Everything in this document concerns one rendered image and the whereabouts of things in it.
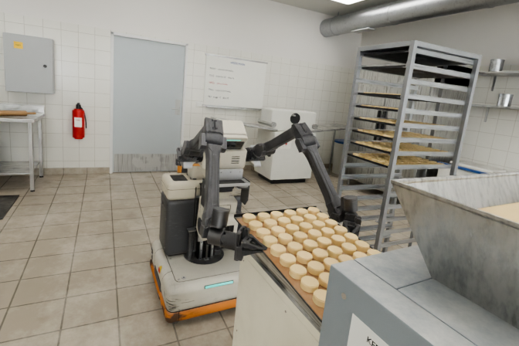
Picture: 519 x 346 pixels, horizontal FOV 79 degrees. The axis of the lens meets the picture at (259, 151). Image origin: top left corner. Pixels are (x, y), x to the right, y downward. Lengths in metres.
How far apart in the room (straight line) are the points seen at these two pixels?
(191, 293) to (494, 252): 1.78
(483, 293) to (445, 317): 0.07
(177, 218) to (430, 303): 1.84
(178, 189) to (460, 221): 1.81
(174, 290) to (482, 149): 4.45
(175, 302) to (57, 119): 3.69
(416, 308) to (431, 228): 0.11
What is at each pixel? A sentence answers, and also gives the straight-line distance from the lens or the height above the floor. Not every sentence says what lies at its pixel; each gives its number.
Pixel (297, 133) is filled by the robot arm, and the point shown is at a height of 1.26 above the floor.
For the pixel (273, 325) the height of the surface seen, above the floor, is 0.69.
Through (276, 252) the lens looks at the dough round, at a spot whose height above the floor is 0.95.
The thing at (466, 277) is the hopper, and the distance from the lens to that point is 0.54.
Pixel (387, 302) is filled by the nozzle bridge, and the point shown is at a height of 1.18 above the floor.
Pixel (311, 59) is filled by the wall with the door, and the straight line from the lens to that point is 6.29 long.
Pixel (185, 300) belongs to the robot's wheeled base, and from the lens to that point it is 2.09.
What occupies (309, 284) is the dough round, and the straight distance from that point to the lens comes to 0.93.
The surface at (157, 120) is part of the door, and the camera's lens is 5.27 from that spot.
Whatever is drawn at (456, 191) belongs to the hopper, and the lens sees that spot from 0.66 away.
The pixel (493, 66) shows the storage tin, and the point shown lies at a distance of 5.11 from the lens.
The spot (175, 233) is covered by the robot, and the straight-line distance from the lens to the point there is 2.23.
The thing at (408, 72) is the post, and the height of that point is 1.64.
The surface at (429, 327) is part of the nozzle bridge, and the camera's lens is 0.47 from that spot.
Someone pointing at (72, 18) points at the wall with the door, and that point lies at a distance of 5.21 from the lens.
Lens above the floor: 1.43
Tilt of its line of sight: 11 degrees down
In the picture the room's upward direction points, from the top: 6 degrees clockwise
